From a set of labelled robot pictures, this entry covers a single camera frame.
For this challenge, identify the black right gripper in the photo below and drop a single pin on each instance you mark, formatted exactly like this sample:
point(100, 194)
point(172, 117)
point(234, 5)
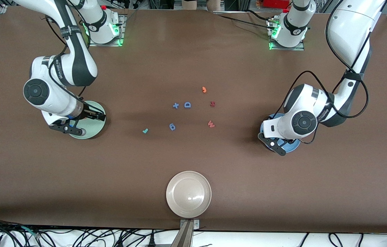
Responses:
point(89, 113)

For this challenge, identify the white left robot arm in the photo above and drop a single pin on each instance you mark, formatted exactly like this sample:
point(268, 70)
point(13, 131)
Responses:
point(351, 24)

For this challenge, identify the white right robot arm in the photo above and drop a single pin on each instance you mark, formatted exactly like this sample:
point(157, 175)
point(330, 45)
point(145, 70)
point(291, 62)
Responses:
point(52, 99)

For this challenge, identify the pale green plate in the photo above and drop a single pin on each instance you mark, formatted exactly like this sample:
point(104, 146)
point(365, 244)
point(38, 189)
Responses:
point(93, 132)

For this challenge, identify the blue digit six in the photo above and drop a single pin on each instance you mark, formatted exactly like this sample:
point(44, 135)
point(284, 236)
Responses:
point(170, 126)

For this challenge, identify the blue letter D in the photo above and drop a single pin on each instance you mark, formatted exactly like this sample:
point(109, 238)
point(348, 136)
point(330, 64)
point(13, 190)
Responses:
point(185, 105)

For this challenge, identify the brown table cover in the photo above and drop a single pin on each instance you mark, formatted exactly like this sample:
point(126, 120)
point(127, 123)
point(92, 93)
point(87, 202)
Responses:
point(193, 157)

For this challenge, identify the red letter w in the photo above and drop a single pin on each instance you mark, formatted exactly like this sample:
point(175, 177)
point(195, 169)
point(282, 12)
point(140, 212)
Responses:
point(211, 125)

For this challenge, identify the beige plate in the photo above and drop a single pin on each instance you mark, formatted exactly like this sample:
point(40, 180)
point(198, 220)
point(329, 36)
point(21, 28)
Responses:
point(188, 193)

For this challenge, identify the person bare leg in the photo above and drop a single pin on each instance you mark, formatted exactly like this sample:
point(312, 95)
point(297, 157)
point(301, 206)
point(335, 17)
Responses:
point(189, 4)
point(214, 4)

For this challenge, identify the blue plate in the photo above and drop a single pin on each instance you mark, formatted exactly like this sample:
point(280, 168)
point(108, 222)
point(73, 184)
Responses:
point(291, 147)

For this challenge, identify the red box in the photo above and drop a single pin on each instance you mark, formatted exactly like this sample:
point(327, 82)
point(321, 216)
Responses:
point(275, 3)

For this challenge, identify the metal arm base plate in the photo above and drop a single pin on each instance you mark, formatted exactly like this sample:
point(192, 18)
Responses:
point(123, 34)
point(287, 48)

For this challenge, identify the aluminium camera mount post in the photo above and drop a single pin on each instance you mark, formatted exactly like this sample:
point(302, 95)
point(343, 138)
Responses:
point(184, 236)

